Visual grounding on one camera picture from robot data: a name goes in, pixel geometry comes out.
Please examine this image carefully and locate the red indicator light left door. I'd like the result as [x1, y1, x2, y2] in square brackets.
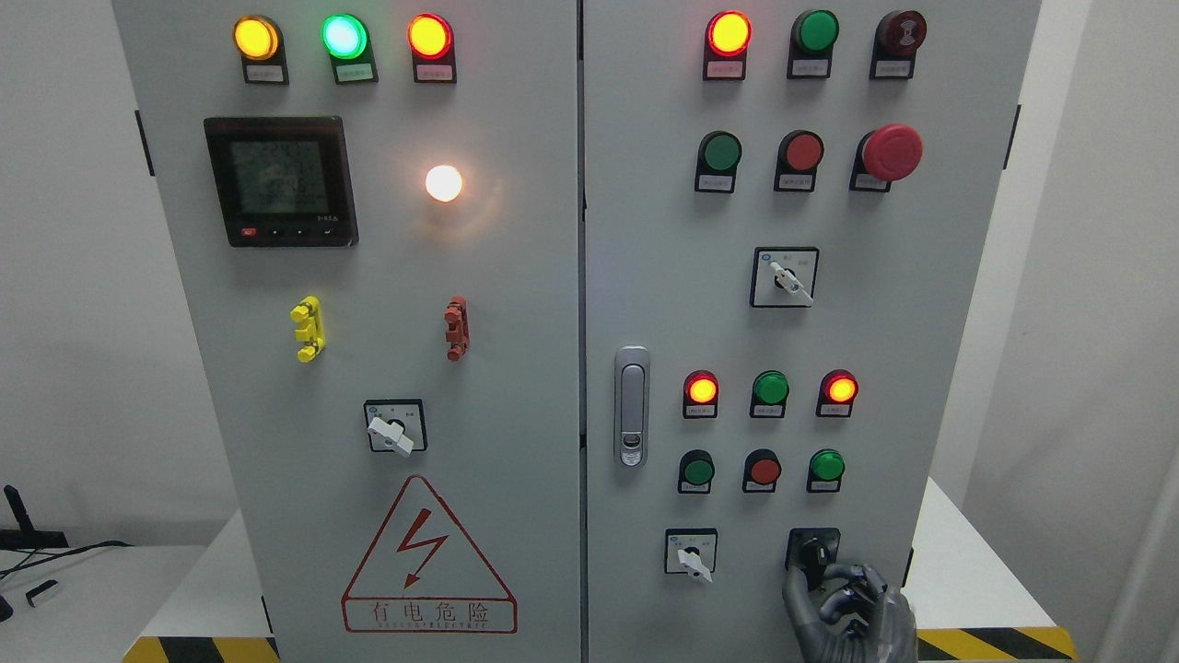
[407, 13, 457, 84]

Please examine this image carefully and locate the green indicator light top right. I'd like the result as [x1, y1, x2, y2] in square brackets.
[788, 9, 841, 79]

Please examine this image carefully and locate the yellow indicator light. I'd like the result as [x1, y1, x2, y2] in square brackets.
[233, 14, 289, 87]

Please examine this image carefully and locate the silver door handle lock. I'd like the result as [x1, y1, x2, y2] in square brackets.
[613, 344, 651, 470]

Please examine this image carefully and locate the black rotary knob switch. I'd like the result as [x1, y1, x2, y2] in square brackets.
[785, 526, 841, 590]

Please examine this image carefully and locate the red indicator light middle left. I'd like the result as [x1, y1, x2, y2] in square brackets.
[681, 370, 718, 419]

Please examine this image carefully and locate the lit green indicator light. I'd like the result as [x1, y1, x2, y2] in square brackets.
[321, 13, 378, 85]

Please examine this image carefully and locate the green indicator light middle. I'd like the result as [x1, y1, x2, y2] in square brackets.
[749, 370, 790, 419]

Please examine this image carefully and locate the white selector switch upper right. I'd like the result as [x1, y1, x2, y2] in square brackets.
[749, 245, 821, 308]

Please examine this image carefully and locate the yellow terminal clip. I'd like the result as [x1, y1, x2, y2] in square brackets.
[289, 297, 327, 365]

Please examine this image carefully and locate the red emergency stop button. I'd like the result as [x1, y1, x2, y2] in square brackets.
[849, 122, 926, 193]

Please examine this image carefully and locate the red indicator light middle right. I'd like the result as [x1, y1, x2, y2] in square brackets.
[814, 369, 859, 418]

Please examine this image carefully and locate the black digital power meter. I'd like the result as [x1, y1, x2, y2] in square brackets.
[204, 116, 358, 248]

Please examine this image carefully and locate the red indicator light top right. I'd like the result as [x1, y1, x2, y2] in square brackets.
[702, 9, 753, 81]

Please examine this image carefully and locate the white lit indicator lamp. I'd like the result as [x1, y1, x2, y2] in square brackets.
[424, 164, 465, 204]

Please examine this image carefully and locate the green push button lower left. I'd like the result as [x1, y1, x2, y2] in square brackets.
[677, 449, 716, 494]

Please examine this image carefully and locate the white selector switch lower right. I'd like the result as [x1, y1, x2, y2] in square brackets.
[664, 529, 718, 585]

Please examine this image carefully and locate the black cable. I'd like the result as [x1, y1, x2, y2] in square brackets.
[0, 541, 134, 583]

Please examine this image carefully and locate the red terminal clip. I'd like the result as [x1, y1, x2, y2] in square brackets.
[444, 297, 469, 362]

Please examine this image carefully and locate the red push button upper row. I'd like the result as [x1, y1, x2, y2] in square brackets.
[773, 130, 825, 192]

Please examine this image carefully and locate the small white black gadget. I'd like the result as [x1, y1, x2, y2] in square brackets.
[25, 578, 60, 609]

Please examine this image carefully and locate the white selector switch left door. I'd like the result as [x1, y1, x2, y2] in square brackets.
[363, 399, 428, 458]

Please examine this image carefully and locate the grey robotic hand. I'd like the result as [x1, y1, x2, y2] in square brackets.
[782, 564, 918, 662]

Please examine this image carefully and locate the green push button lower right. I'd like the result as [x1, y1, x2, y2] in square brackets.
[806, 448, 847, 494]

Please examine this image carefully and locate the red electrical hazard sticker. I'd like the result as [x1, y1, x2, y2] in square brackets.
[341, 474, 518, 634]

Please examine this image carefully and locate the dark red buzzer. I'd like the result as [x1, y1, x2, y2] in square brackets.
[869, 11, 928, 80]

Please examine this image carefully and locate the red push button lower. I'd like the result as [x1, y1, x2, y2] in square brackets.
[740, 448, 782, 494]

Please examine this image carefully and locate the green push button upper row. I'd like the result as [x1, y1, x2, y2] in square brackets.
[694, 131, 742, 193]

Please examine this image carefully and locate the white selector switch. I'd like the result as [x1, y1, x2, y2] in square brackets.
[664, 529, 718, 585]
[749, 245, 821, 308]

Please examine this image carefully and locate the grey electrical cabinet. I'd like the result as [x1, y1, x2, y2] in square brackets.
[113, 1, 1041, 662]

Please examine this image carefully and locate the black antenna device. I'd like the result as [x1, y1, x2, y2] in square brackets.
[1, 485, 70, 551]

